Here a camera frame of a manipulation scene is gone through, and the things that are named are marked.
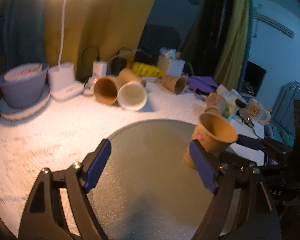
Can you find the white mug with yellow face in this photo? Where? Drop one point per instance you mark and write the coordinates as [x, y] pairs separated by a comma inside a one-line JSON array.
[[257, 111]]

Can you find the brown paper cup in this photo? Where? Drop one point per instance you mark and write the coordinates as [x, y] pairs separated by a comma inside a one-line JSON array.
[[106, 90], [213, 135], [175, 83]]

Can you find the white desk lamp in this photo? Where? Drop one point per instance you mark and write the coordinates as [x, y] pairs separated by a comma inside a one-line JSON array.
[[63, 80]]

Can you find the white air conditioner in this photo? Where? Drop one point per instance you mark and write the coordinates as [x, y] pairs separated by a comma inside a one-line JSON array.
[[275, 23]]

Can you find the black power adapter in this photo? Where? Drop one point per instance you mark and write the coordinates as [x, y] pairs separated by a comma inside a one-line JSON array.
[[118, 65]]

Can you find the white tissue box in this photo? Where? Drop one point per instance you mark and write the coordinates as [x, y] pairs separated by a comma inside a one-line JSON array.
[[170, 66]]

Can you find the bunch of keys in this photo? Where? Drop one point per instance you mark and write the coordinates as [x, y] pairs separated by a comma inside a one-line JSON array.
[[245, 118]]

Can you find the white plate with blue rim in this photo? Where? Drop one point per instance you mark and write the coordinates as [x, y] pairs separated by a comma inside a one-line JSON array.
[[25, 108]]

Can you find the purple bowl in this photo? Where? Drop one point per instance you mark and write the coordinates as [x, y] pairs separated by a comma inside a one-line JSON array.
[[21, 87]]

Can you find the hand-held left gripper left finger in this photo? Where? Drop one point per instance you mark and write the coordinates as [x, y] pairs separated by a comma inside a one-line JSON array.
[[97, 166]]

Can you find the yellow curtain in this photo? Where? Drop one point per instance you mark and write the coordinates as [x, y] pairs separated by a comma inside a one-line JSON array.
[[230, 35]]

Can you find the yellow striped cloth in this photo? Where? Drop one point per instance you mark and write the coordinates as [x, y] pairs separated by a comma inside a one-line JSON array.
[[147, 70]]

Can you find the round frosted glass tray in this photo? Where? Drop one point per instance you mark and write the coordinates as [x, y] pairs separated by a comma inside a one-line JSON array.
[[150, 180]]

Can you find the white charger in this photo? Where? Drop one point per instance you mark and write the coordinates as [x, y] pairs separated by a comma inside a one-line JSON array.
[[100, 70]]

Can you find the black chair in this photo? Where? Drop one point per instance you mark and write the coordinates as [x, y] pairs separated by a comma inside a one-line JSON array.
[[160, 38]]

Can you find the black monitor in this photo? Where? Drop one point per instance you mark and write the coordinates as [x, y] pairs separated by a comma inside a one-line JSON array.
[[255, 78]]

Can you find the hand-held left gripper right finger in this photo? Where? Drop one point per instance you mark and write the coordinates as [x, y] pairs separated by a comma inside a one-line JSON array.
[[202, 168]]

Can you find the paper cup with white inside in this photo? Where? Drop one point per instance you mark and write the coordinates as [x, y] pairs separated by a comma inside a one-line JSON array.
[[132, 96]]

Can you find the printed paper cup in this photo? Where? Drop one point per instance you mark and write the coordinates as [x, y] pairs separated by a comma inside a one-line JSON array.
[[215, 103]]

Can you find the purple cloth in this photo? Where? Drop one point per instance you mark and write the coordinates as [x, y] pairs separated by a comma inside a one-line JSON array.
[[201, 83]]

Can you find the white textured tablecloth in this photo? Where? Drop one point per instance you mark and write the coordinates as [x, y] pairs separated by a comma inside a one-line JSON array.
[[52, 135]]

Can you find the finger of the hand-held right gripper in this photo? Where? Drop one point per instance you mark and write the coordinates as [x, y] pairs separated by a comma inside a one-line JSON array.
[[233, 158], [250, 142]]

